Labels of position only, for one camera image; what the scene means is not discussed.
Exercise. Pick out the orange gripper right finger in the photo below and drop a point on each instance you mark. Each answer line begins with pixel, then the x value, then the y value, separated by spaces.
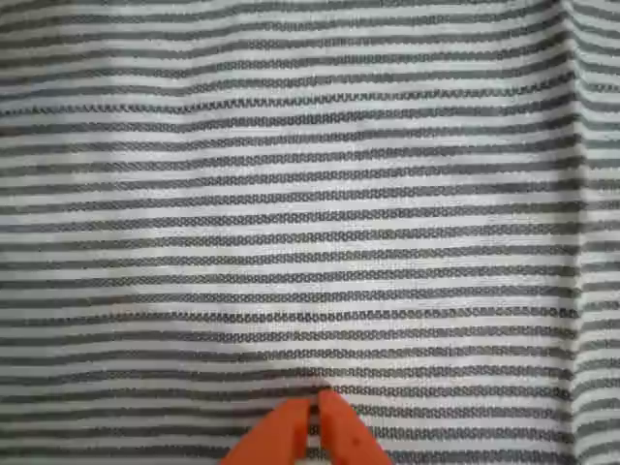
pixel 344 436

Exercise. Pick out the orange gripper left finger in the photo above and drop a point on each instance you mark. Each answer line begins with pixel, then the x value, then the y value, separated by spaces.
pixel 271 441

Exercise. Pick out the grey white striped cloth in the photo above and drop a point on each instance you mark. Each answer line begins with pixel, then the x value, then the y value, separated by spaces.
pixel 310 194

